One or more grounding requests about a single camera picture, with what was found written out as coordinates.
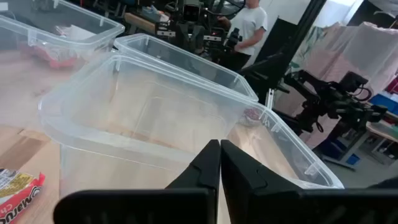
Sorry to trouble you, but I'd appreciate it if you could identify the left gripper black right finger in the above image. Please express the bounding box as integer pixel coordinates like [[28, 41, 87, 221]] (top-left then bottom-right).
[[220, 139, 398, 224]]

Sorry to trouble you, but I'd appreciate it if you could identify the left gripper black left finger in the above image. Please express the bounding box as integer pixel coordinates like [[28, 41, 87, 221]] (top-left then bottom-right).
[[52, 139, 221, 224]]

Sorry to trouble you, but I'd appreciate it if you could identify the orange chicken ramen packet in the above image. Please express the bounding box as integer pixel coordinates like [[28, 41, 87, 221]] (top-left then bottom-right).
[[18, 43, 86, 70], [0, 167, 46, 224]]

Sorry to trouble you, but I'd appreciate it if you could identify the blue storage box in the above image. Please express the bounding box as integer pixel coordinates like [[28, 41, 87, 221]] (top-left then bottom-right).
[[369, 93, 398, 116]]

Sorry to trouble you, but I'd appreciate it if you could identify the grey equipment cart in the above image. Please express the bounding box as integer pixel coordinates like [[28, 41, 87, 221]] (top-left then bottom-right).
[[313, 124, 369, 170]]

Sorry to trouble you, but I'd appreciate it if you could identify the pink cloth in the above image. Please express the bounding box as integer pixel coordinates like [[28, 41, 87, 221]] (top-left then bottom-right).
[[275, 21, 398, 150]]

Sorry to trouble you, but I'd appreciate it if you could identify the white cloth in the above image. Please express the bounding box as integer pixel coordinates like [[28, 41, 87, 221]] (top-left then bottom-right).
[[341, 21, 398, 94]]

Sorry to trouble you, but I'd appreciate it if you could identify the green patterned cloth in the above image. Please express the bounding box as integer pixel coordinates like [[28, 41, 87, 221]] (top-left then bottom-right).
[[290, 24, 326, 71]]

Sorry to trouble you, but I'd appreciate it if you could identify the clear plastic bin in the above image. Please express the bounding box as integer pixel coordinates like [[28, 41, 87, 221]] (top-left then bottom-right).
[[113, 33, 259, 102], [37, 52, 345, 200], [0, 0, 125, 131]]

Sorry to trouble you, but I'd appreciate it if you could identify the person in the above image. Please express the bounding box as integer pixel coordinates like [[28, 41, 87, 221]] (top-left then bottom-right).
[[217, 0, 269, 72]]

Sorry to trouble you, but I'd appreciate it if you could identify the background black robot rig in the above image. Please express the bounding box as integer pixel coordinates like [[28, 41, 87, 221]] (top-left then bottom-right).
[[124, 0, 246, 62]]

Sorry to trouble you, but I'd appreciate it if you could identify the black frame post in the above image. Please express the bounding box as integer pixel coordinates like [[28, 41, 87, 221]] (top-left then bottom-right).
[[241, 0, 328, 105]]

